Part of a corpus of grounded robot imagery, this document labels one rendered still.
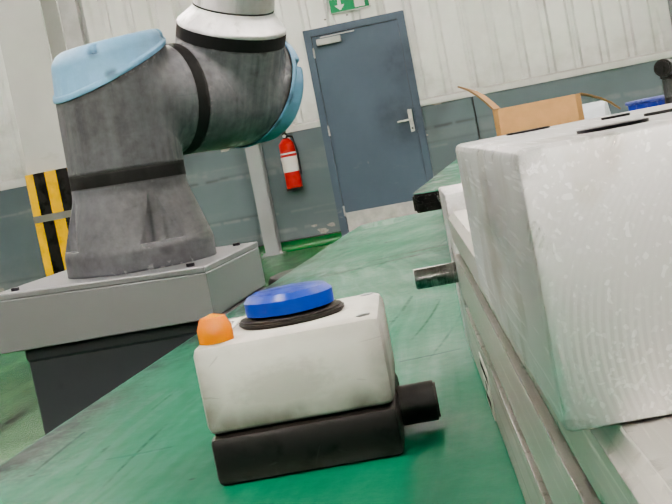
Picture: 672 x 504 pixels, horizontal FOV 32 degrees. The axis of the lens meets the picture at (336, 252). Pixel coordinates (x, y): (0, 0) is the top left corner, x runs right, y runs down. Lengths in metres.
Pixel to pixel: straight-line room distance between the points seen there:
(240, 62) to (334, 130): 10.46
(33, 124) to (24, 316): 5.87
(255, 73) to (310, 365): 0.77
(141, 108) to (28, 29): 5.87
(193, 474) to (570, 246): 0.39
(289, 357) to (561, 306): 0.33
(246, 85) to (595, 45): 10.41
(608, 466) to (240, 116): 1.09
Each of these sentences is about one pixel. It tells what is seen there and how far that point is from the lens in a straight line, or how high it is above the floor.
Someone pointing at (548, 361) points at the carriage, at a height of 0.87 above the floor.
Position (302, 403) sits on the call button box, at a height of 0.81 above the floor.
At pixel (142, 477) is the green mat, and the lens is 0.56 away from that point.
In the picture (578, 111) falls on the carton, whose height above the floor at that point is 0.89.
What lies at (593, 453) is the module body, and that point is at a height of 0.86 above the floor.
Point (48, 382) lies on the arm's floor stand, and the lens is 1.17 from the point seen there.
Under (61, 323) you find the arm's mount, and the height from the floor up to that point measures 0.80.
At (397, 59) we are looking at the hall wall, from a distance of 11.60.
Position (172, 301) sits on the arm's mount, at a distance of 1.10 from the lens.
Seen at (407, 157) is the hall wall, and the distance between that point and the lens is 11.59.
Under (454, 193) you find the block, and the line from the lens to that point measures 0.64.
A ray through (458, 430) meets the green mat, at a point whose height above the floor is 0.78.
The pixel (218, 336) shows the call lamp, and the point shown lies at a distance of 0.50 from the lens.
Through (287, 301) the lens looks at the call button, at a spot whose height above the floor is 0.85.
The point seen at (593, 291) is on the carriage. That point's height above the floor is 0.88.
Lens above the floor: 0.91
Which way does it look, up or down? 5 degrees down
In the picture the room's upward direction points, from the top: 11 degrees counter-clockwise
